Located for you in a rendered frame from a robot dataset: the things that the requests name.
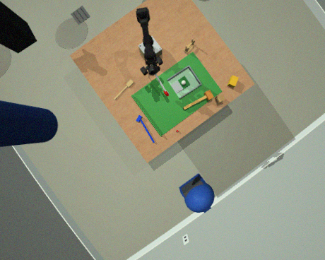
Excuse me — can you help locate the blue golf putter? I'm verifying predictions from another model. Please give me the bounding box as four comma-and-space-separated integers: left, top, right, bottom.
136, 115, 155, 142

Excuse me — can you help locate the green putting mat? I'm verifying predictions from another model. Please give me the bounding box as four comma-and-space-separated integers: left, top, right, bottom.
133, 52, 222, 135

